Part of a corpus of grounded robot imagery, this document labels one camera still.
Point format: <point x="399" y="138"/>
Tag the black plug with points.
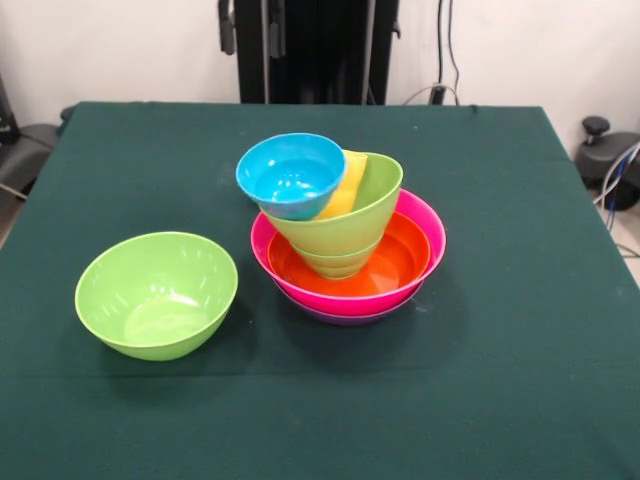
<point x="438" y="94"/>

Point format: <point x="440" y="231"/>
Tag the medium green bowl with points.
<point x="360" y="225"/>

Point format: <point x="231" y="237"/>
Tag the dark green tablecloth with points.
<point x="320" y="400"/>

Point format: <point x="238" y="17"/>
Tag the orange bowl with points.
<point x="400" y="260"/>

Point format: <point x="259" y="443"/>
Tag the purple bowl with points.
<point x="355" y="320"/>

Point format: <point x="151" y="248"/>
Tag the small ribbed green bowl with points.
<point x="337" y="265"/>

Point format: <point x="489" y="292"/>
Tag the small blue bowl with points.
<point x="290" y="175"/>

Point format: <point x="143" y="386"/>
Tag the large green bowl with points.
<point x="155" y="295"/>

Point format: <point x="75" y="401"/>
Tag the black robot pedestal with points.
<point x="320" y="50"/>

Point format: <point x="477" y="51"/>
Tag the yellow cup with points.
<point x="347" y="190"/>

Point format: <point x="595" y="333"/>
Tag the black office chair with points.
<point x="30" y="140"/>

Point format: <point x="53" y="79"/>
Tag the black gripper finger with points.
<point x="226" y="27"/>
<point x="276" y="30"/>

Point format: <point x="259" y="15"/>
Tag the pink bowl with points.
<point x="435" y="235"/>

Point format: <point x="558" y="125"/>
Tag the black chair with round knob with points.
<point x="600" y="160"/>

